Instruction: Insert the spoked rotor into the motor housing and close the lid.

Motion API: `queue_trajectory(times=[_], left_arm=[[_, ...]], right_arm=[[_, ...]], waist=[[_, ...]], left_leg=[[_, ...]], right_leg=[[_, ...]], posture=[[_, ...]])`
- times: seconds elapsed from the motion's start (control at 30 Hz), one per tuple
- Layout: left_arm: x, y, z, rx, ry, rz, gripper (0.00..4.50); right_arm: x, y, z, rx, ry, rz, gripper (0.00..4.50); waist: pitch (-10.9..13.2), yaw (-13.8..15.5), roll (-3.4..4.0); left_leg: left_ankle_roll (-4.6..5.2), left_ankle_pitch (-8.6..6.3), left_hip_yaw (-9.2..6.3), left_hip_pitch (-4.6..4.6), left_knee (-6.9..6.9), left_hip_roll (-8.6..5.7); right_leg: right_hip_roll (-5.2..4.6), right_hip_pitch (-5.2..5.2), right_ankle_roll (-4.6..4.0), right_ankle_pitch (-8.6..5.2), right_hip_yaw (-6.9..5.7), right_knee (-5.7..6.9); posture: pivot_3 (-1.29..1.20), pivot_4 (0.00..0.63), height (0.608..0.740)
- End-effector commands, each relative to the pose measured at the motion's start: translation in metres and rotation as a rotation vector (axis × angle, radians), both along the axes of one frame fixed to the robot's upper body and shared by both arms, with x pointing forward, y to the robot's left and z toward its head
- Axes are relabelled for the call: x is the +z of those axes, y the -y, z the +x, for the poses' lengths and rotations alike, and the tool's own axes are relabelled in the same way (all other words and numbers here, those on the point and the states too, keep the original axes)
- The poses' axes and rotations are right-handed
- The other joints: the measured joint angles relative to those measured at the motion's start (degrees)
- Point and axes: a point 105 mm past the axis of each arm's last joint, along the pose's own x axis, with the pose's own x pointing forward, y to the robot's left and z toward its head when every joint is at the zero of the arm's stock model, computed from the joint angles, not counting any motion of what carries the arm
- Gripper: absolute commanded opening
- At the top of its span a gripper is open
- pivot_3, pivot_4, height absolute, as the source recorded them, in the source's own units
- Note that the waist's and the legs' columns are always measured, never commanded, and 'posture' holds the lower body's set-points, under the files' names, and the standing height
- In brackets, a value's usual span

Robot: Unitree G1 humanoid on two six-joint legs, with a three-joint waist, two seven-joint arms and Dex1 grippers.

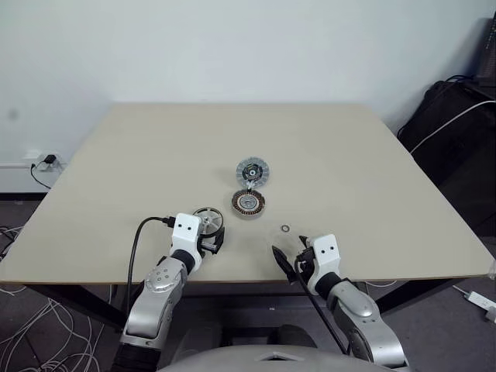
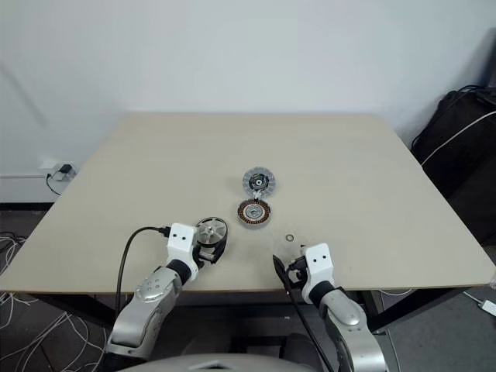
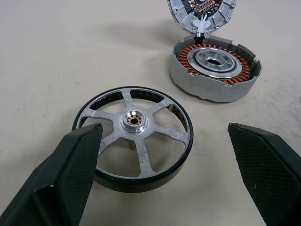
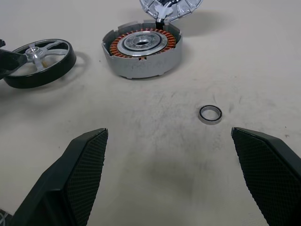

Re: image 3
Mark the silver motor cover with circuit board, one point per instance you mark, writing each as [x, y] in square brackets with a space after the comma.
[181, 21]

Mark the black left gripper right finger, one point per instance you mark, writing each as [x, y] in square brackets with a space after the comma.
[268, 169]

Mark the grey motor stator housing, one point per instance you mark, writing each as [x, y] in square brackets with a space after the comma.
[211, 91]

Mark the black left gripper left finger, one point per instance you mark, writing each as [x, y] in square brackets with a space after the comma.
[54, 179]

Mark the black-rimmed silver spoked rotor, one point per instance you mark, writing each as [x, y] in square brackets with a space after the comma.
[142, 155]

